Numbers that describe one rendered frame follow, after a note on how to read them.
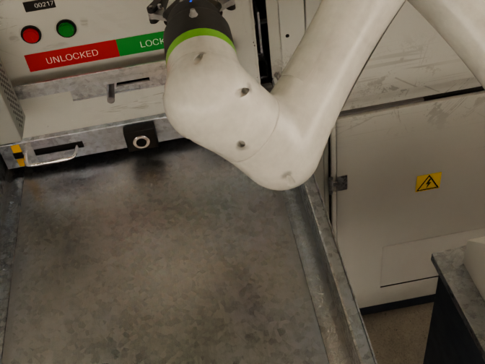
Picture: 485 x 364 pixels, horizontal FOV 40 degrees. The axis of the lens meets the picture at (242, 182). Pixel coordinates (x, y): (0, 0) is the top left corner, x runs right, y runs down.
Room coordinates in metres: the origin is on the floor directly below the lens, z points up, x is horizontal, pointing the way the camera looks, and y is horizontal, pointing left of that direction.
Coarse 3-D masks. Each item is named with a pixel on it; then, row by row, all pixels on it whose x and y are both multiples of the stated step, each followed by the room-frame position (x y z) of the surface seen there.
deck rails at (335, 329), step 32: (0, 160) 0.98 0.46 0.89; (0, 192) 0.92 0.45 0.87; (288, 192) 0.83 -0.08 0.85; (0, 224) 0.85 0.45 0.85; (0, 256) 0.78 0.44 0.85; (320, 256) 0.67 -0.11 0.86; (0, 288) 0.70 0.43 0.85; (320, 288) 0.61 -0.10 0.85; (0, 320) 0.64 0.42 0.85; (320, 320) 0.55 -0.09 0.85; (0, 352) 0.58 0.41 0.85; (352, 352) 0.48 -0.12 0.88
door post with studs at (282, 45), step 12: (276, 0) 1.09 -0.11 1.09; (288, 0) 1.09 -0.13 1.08; (300, 0) 1.09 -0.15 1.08; (276, 12) 1.09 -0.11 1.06; (288, 12) 1.09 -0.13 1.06; (300, 12) 1.09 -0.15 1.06; (276, 24) 1.09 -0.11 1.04; (288, 24) 1.09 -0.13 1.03; (300, 24) 1.09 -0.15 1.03; (276, 36) 1.09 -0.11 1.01; (288, 36) 1.09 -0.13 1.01; (300, 36) 1.09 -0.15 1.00; (276, 48) 1.09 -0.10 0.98; (288, 48) 1.09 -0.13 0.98; (276, 60) 1.09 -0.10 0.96; (288, 60) 1.09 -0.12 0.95; (276, 72) 1.09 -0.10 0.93
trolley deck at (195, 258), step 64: (64, 192) 0.92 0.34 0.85; (128, 192) 0.89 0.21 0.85; (192, 192) 0.87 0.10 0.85; (256, 192) 0.84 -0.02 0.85; (64, 256) 0.76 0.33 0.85; (128, 256) 0.74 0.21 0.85; (192, 256) 0.72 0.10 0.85; (256, 256) 0.70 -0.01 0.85; (64, 320) 0.62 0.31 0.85; (128, 320) 0.61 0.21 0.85; (192, 320) 0.59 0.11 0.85; (256, 320) 0.57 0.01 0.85
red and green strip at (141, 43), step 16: (160, 32) 1.02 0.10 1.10; (64, 48) 1.01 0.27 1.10; (80, 48) 1.01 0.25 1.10; (96, 48) 1.01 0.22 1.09; (112, 48) 1.01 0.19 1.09; (128, 48) 1.01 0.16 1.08; (144, 48) 1.01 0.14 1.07; (160, 48) 1.02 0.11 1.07; (32, 64) 1.00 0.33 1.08; (48, 64) 1.00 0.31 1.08; (64, 64) 1.01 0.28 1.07
